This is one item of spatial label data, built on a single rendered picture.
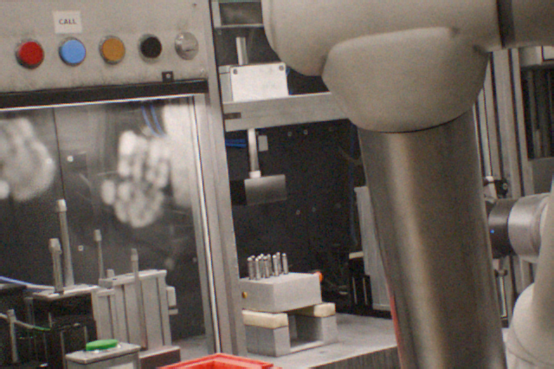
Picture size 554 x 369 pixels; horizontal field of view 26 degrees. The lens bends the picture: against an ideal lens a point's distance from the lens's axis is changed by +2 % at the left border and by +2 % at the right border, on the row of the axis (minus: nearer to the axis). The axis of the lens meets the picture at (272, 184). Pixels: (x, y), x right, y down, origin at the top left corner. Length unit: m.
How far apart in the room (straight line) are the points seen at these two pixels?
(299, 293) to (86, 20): 0.62
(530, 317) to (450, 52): 0.47
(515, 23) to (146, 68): 0.84
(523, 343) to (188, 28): 0.69
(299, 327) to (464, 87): 1.14
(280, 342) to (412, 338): 0.86
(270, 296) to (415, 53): 1.07
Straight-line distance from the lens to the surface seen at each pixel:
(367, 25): 0.93
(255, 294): 2.00
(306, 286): 1.99
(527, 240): 1.50
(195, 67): 1.73
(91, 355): 1.53
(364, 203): 2.20
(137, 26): 1.69
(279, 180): 2.03
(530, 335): 1.35
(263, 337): 1.97
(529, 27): 0.95
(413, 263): 1.05
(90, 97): 1.60
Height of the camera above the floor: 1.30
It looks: 3 degrees down
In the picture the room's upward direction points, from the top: 6 degrees counter-clockwise
